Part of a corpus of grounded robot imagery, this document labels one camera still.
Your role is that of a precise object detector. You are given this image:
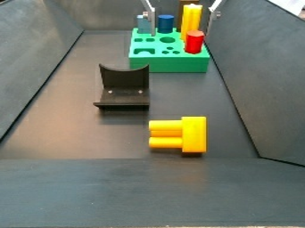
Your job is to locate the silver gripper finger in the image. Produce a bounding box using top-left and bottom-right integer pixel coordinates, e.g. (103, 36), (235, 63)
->
(206, 0), (223, 34)
(140, 0), (156, 36)

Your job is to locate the yellow three prong object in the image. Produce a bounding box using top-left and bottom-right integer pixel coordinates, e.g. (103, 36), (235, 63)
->
(148, 117), (207, 153)

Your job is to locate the black curved fixture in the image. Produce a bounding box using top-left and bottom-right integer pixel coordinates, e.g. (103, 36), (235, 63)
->
(92, 64), (150, 109)

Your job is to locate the light blue square peg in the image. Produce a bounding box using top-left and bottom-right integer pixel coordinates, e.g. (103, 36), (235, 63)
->
(136, 15), (151, 34)

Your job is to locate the dark blue cylinder peg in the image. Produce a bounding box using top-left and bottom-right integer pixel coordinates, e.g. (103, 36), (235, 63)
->
(158, 14), (174, 34)

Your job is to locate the yellow star peg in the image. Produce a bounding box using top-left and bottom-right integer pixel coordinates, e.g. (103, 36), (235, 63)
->
(181, 4), (202, 40)

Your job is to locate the brown arch block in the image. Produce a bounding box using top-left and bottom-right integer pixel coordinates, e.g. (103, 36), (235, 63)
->
(177, 0), (201, 32)

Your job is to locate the red cylinder peg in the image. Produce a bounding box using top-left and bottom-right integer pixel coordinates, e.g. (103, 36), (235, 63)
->
(185, 30), (205, 54)

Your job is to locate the green shape sorter base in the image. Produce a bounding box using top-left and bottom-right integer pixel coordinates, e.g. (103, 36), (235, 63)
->
(128, 28), (210, 73)

